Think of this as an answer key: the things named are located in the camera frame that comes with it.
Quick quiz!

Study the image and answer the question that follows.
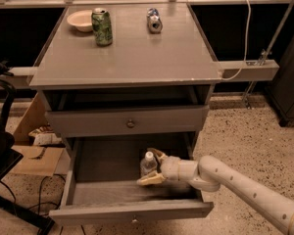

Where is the black office chair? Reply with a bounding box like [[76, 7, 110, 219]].
[[0, 79, 54, 235]]

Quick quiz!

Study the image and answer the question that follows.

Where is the white bowl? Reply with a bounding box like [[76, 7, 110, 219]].
[[67, 10, 92, 32]]

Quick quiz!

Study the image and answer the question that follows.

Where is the green soda can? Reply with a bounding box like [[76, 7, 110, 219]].
[[91, 8, 113, 46]]

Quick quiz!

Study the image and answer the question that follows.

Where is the black floor cable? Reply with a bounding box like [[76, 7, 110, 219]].
[[25, 173, 67, 215]]

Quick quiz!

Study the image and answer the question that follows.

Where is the brown cardboard sheet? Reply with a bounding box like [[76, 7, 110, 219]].
[[12, 94, 64, 176]]

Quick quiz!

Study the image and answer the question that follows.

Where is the blue silver lying can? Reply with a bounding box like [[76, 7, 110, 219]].
[[147, 8, 163, 33]]

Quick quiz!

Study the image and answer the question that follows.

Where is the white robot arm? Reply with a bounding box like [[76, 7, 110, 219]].
[[137, 148, 294, 235]]

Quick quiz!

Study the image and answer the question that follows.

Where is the closed grey top drawer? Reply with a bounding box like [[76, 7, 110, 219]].
[[45, 106, 209, 137]]

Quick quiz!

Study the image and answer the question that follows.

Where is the clear plastic water bottle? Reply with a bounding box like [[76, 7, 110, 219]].
[[140, 151, 158, 176]]

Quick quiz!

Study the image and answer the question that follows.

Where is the open grey middle drawer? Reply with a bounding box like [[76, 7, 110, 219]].
[[49, 133, 214, 225]]

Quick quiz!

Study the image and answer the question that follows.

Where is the grey drawer cabinet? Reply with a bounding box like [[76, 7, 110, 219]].
[[30, 3, 221, 226]]

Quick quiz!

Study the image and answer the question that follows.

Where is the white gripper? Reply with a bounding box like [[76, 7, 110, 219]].
[[136, 148, 198, 186]]

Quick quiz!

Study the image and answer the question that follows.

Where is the crumpled paper packaging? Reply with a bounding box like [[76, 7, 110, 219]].
[[28, 125, 62, 146]]

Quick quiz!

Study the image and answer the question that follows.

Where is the grey metal rail frame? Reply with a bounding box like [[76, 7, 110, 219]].
[[0, 0, 294, 90]]

